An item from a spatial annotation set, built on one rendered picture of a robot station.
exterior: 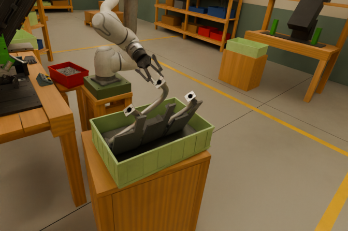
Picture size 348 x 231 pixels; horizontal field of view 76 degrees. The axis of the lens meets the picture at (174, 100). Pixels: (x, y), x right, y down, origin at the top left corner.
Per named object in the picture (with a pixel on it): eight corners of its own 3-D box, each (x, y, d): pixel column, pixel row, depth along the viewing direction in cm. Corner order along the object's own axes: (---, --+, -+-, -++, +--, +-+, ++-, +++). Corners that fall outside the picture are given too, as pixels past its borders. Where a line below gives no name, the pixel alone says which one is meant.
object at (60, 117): (33, 61, 252) (30, 48, 245) (76, 131, 152) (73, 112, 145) (19, 63, 244) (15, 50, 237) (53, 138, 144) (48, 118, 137)
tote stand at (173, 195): (166, 181, 214) (172, 112, 176) (195, 230, 175) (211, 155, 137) (92, 208, 184) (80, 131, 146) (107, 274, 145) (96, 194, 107)
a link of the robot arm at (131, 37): (133, 58, 127) (117, 49, 116) (120, 42, 134) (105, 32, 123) (145, 44, 125) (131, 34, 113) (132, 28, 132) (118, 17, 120)
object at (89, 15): (113, 22, 851) (112, 0, 814) (127, 26, 808) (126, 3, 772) (84, 25, 768) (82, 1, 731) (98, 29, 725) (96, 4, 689)
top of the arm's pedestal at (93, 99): (115, 82, 210) (115, 78, 208) (132, 96, 189) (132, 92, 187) (81, 89, 191) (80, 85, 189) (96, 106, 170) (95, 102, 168)
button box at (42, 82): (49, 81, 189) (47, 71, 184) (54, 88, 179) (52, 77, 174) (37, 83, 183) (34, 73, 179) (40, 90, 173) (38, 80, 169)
